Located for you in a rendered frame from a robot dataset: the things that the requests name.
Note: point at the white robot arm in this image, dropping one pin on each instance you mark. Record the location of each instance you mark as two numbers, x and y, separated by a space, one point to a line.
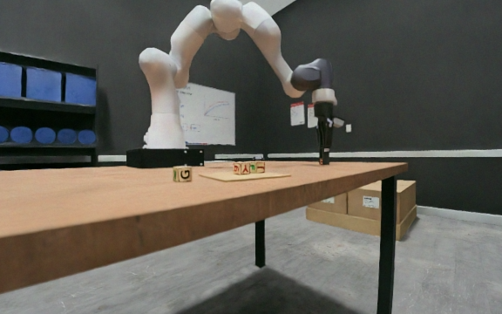
164 75

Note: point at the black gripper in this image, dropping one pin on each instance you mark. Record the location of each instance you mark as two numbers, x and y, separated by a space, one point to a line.
324 129

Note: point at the beige flat mat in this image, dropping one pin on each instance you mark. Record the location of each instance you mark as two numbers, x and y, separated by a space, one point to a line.
231 177

